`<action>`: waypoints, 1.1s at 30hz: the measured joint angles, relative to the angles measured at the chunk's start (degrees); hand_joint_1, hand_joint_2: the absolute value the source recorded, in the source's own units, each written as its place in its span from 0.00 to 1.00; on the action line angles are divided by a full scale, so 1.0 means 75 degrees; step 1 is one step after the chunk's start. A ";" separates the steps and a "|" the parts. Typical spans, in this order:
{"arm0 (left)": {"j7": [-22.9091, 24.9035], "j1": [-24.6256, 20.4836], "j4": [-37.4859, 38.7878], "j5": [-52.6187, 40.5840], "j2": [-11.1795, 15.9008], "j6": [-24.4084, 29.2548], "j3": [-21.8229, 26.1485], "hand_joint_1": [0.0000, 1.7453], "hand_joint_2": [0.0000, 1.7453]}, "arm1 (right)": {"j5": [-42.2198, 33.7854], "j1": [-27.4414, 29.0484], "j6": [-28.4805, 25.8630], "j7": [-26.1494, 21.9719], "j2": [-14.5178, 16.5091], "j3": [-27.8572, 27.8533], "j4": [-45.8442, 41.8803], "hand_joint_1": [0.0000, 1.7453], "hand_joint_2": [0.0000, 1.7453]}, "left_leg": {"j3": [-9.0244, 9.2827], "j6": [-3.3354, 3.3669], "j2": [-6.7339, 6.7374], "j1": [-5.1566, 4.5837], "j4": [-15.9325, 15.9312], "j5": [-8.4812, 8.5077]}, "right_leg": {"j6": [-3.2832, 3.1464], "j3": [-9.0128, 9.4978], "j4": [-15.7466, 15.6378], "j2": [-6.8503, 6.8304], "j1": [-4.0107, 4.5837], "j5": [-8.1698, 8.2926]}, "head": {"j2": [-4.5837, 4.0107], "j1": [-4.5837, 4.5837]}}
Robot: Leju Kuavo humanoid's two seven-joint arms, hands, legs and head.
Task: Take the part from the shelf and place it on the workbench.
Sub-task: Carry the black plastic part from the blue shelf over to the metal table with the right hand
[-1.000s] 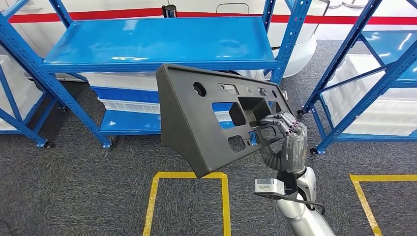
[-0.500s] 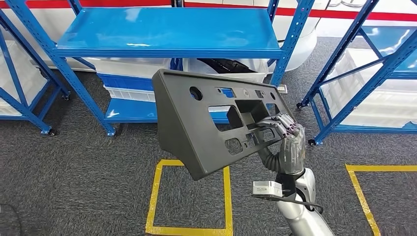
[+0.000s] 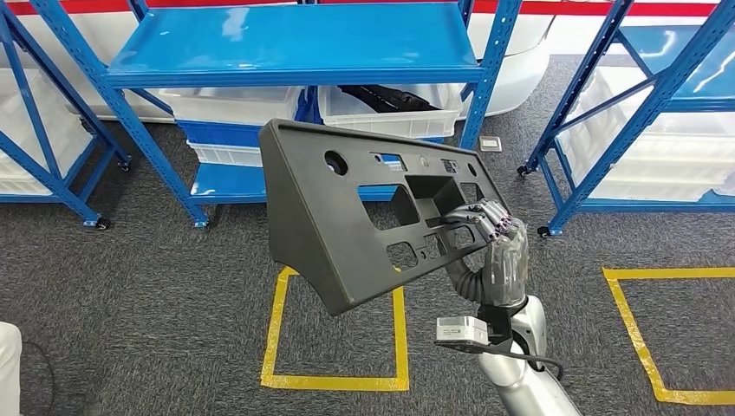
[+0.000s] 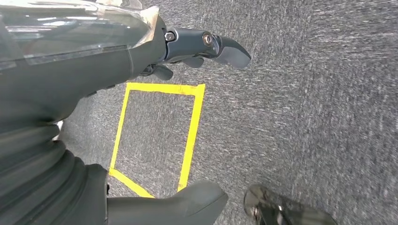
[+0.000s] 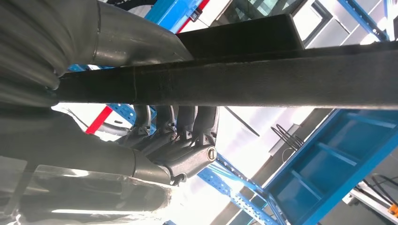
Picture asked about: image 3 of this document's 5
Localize red barrier belt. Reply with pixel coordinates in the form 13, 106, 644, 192
318, 0, 719, 17
6, 0, 300, 16

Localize white car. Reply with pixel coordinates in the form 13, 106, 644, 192
0, 10, 633, 123

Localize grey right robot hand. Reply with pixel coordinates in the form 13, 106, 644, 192
442, 198, 530, 309

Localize white rounded object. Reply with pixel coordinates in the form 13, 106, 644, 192
0, 322, 23, 416

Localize yellow floor tape square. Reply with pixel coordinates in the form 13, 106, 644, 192
602, 266, 735, 406
261, 265, 410, 393

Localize blue metal shelf rack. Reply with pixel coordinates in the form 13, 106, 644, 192
0, 0, 133, 231
29, 0, 524, 230
517, 0, 735, 237

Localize black plastic parts in crate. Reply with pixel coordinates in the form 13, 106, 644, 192
338, 84, 440, 114

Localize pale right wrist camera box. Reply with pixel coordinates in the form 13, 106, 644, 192
433, 315, 492, 353

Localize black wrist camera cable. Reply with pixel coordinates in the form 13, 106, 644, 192
488, 347, 565, 381

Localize blue plastic crate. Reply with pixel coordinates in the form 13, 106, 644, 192
174, 120, 266, 149

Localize black plastic plate bracket part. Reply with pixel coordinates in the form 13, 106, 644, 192
258, 119, 512, 317

